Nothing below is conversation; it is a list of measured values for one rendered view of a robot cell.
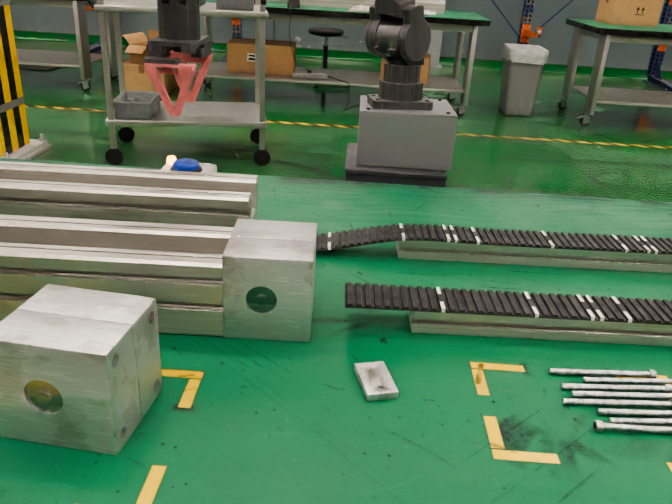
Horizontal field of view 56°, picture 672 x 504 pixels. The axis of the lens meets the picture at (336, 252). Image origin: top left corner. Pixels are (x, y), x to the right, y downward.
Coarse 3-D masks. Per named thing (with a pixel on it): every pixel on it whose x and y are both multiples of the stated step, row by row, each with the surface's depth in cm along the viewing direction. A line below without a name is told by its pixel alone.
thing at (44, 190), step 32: (0, 192) 80; (32, 192) 80; (64, 192) 80; (96, 192) 80; (128, 192) 80; (160, 192) 81; (192, 192) 81; (224, 192) 82; (256, 192) 89; (192, 224) 82; (224, 224) 82
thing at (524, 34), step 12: (492, 0) 734; (528, 0) 726; (528, 12) 732; (528, 24) 737; (528, 36) 716; (540, 36) 686; (660, 48) 740; (660, 60) 747; (648, 72) 763; (660, 72) 739; (660, 84) 737
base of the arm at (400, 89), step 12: (384, 72) 124; (396, 72) 122; (408, 72) 122; (384, 84) 123; (396, 84) 122; (408, 84) 122; (420, 84) 124; (372, 96) 127; (384, 96) 124; (396, 96) 122; (408, 96) 123; (420, 96) 125; (384, 108) 123; (396, 108) 123; (408, 108) 123; (420, 108) 124; (432, 108) 124
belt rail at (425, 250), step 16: (400, 256) 86; (416, 256) 86; (432, 256) 86; (448, 256) 86; (464, 256) 86; (480, 256) 86; (496, 256) 86; (512, 256) 86; (528, 256) 87; (544, 256) 87; (560, 256) 87; (576, 256) 87; (592, 256) 86; (608, 256) 86; (624, 256) 86; (640, 256) 86; (656, 256) 86
